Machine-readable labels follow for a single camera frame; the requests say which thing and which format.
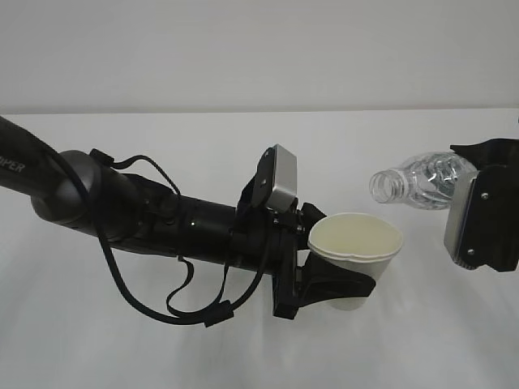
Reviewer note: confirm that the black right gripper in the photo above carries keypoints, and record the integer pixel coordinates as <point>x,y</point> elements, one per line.
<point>497,201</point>

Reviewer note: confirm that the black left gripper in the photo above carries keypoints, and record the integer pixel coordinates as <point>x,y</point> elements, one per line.
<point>266,240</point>

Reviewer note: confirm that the white paper cup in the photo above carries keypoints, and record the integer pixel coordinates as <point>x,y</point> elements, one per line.
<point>357,242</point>

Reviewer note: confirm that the clear green-label water bottle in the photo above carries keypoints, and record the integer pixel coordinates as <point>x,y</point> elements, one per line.
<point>425,181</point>

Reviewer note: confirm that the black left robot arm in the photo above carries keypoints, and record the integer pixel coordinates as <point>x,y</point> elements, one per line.
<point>94,194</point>

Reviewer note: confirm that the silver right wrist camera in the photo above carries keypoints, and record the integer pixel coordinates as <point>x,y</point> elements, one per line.
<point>457,217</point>

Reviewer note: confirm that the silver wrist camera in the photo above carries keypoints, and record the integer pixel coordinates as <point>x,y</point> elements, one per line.
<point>276,179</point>
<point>457,217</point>

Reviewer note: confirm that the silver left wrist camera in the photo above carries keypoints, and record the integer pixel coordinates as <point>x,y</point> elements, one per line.
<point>276,179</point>

